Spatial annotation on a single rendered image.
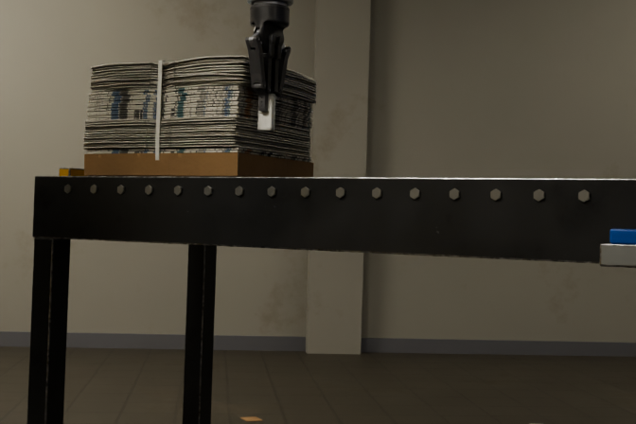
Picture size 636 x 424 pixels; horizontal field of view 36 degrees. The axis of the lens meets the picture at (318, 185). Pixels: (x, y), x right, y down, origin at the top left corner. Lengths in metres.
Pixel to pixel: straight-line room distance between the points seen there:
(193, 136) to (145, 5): 3.79
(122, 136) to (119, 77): 0.12
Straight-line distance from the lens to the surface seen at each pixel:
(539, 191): 1.45
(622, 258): 1.33
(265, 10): 1.85
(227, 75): 1.85
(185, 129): 1.89
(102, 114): 2.03
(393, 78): 5.65
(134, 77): 1.99
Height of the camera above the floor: 0.73
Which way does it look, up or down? 2 degrees up
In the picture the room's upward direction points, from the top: 2 degrees clockwise
